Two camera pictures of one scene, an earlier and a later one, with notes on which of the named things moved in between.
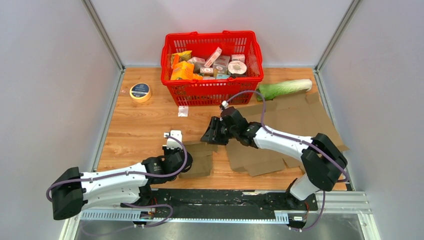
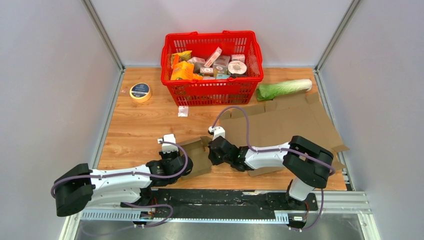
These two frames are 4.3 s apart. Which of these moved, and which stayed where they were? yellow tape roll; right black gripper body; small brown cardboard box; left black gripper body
Moved: right black gripper body
Stayed: left black gripper body; small brown cardboard box; yellow tape roll
